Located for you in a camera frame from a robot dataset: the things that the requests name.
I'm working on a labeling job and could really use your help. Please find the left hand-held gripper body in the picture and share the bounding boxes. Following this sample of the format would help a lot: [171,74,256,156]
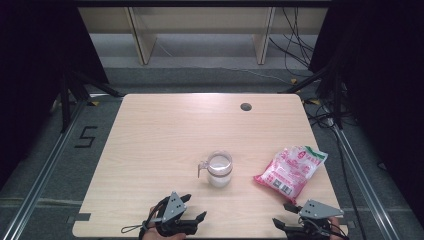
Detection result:
[154,191,200,238]

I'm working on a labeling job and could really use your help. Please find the aluminium floor rail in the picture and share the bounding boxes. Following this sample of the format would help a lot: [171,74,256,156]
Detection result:
[0,99,90,240]
[331,125,403,240]

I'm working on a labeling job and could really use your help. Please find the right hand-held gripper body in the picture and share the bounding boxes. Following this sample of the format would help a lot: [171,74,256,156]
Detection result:
[285,198,345,240]

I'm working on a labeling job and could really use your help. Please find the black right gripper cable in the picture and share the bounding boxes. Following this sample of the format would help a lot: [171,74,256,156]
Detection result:
[298,215,351,240]

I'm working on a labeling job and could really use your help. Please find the beige wooden desk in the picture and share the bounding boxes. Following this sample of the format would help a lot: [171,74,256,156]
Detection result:
[77,6,329,66]

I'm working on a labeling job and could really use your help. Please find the black curtain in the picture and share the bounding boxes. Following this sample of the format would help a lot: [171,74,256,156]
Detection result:
[0,0,109,189]
[308,0,424,228]

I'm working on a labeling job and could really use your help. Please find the clear glass jar with lid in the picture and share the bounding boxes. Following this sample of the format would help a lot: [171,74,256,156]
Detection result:
[196,150,234,189]

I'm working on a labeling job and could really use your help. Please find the person's left hand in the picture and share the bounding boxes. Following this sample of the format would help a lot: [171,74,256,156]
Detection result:
[142,205,188,240]

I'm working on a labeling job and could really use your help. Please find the person's right hand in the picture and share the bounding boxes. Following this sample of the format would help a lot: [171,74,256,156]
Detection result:
[327,215,350,240]

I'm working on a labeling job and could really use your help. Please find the pink and white plastic bag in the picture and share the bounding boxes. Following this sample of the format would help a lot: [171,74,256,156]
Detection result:
[252,144,330,205]

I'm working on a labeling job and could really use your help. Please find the black metal stand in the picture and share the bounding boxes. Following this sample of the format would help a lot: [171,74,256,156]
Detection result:
[279,56,345,130]
[59,69,125,134]

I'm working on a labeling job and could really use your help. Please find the black floor cables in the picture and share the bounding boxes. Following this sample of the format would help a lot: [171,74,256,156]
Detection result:
[301,98,363,240]

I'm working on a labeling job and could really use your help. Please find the bundle of black cables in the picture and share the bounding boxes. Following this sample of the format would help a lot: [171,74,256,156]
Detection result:
[268,7,317,78]

